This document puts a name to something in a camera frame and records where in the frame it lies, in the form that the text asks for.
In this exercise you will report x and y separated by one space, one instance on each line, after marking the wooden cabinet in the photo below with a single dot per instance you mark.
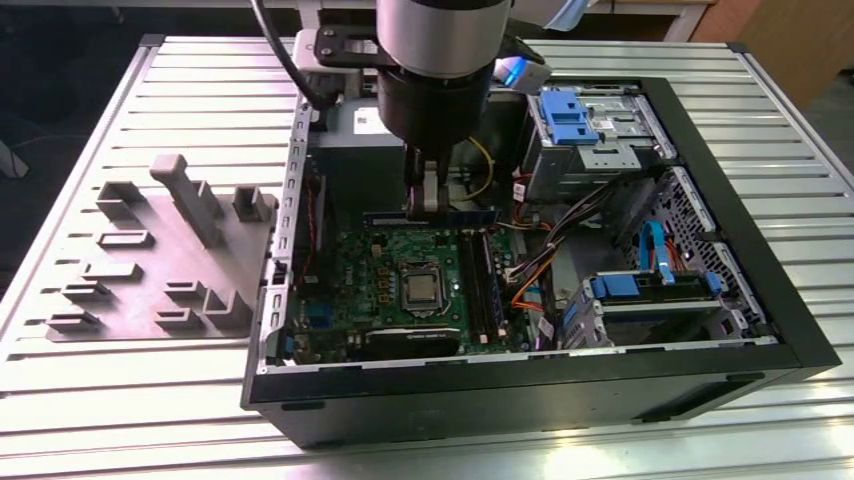
788 30

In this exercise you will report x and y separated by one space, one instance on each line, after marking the pale grey wrist camera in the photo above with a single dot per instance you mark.
308 55

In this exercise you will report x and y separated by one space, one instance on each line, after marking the black graphics card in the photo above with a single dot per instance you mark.
414 342

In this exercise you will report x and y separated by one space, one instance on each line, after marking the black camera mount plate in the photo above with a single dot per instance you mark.
334 50

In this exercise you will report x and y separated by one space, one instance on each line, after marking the white desk frame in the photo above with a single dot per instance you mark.
688 20

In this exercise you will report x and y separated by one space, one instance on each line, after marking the green motherboard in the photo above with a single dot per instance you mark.
361 280

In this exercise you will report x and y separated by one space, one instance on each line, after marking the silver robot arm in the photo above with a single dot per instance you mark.
441 35

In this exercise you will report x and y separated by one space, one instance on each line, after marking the hard disk in blue carrier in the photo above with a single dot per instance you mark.
617 287

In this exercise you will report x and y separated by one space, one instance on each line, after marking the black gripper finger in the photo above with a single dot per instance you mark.
434 195

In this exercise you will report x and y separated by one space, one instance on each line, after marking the silver metal disk bay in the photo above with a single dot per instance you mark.
588 335

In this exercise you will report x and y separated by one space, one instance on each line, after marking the silver metal drive cage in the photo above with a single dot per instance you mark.
604 160

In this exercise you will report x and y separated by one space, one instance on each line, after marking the blue plastic drive bracket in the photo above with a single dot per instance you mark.
564 115

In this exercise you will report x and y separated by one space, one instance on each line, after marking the black open PC case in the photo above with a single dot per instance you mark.
468 395

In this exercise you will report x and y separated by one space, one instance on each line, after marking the blue lit wrist camera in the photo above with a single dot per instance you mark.
528 75

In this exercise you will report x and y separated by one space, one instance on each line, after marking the grey plastic parts rack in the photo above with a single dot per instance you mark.
167 250

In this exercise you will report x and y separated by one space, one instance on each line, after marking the black table corner cap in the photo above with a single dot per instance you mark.
737 47
153 41

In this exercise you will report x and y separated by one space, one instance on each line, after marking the grey power supply unit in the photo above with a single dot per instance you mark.
354 175

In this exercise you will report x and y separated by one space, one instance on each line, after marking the CPU socket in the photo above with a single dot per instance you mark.
422 311

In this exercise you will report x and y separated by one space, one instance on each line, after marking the black RAM slot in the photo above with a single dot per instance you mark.
484 287
473 287

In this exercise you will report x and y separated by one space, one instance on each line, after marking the silver CPU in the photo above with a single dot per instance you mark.
422 287

